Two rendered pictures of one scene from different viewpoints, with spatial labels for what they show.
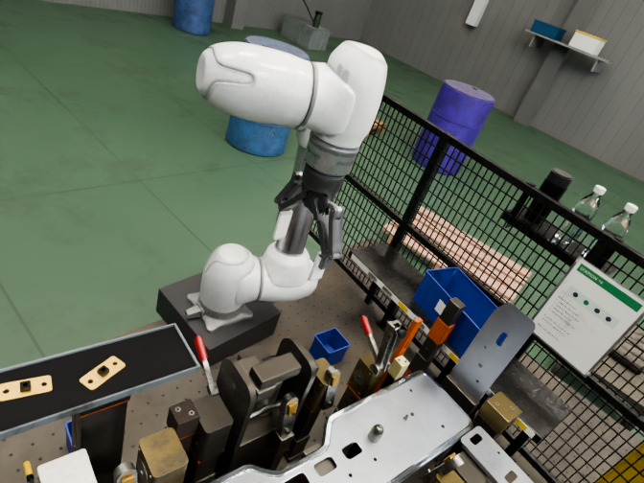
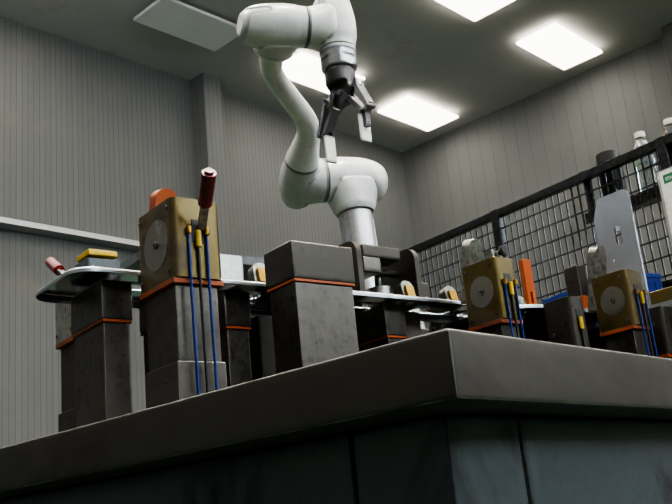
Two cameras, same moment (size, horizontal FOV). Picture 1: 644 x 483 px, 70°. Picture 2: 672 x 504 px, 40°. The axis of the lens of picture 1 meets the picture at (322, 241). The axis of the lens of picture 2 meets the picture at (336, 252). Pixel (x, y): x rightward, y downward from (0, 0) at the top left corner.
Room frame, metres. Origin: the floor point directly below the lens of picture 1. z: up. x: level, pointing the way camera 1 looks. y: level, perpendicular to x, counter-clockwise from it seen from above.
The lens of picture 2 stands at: (-1.24, -0.25, 0.60)
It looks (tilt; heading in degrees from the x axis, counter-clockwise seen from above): 17 degrees up; 10
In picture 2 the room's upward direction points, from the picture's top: 6 degrees counter-clockwise
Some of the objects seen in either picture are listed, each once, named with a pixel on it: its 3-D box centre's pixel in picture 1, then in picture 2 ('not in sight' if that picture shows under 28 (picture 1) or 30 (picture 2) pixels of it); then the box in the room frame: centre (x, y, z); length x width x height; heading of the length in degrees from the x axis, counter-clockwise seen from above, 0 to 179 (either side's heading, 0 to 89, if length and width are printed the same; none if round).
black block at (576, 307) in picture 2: not in sight; (580, 372); (0.60, -0.39, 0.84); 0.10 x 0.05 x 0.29; 48
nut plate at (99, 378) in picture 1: (103, 371); not in sight; (0.57, 0.32, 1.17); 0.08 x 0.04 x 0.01; 163
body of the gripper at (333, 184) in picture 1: (318, 188); (341, 88); (0.77, 0.04, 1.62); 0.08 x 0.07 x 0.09; 48
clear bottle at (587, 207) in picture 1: (582, 215); (645, 164); (1.42, -0.74, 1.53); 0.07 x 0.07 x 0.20
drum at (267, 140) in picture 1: (265, 97); not in sight; (4.55, 1.03, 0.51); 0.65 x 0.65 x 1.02
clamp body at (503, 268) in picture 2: not in sight; (505, 354); (0.44, -0.25, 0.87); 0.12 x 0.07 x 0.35; 48
